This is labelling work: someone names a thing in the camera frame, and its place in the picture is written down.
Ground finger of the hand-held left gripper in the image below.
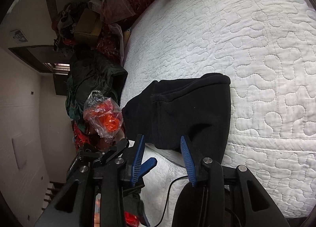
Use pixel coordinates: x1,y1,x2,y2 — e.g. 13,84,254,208
123,157,158,195
101,138,130,163

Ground pile of mixed clothes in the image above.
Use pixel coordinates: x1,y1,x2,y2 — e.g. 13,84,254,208
51,2,83,45

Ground white quilted bed cover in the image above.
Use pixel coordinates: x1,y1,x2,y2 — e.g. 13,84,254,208
121,0,316,220

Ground small wall picture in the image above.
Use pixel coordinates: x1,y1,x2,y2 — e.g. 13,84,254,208
10,29,26,43

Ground dark green jacket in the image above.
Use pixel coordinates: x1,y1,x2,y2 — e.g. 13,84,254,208
65,49,128,119

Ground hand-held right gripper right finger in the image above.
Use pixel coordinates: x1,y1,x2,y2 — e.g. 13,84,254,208
171,135,290,227

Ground black pants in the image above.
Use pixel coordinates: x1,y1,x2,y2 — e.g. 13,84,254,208
122,73,232,168

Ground yellow cardboard box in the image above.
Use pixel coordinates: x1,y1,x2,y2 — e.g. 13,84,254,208
74,8,102,42

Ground brown wooden rack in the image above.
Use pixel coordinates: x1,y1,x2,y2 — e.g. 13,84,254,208
44,180,65,203

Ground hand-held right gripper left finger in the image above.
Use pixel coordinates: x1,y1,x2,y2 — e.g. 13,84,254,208
33,134,146,227

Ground white container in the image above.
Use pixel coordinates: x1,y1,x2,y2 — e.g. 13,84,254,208
88,0,103,12

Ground black cable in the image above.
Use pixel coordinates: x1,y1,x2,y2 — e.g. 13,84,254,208
148,176,244,227

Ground teal green garment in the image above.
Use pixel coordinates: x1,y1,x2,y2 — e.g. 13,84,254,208
65,89,84,120

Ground dark-framed window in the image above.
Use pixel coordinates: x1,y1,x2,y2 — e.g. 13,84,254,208
8,45,74,95

